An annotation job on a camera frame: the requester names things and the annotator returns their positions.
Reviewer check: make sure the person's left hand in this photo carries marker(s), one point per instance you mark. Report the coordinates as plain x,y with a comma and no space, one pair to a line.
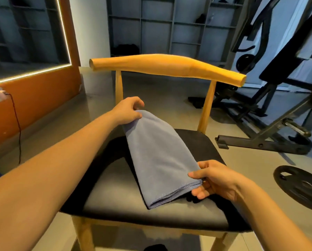
127,111

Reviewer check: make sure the person's right hand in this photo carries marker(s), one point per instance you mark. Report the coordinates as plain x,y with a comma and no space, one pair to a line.
218,180

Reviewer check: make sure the wooden chair with black seat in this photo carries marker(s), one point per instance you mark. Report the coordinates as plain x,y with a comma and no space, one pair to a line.
166,65

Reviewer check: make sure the wall mirror with light strip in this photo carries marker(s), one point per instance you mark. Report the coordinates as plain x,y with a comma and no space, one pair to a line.
25,31

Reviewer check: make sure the person's right forearm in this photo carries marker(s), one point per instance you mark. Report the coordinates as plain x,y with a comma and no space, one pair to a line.
276,222

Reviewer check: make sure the single blue-grey towel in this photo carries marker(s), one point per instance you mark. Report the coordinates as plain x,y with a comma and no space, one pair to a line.
158,159

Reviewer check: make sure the person's left forearm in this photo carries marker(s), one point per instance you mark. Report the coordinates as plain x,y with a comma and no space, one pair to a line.
35,185

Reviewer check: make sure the grey shelf unit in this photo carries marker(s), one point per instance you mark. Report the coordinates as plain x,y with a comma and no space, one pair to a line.
161,21

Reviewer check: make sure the black and grey gym machine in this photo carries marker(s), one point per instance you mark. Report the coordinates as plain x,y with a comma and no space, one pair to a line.
271,128

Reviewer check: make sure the loose black weight plate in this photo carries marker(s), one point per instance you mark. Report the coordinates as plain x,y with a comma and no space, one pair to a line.
301,186

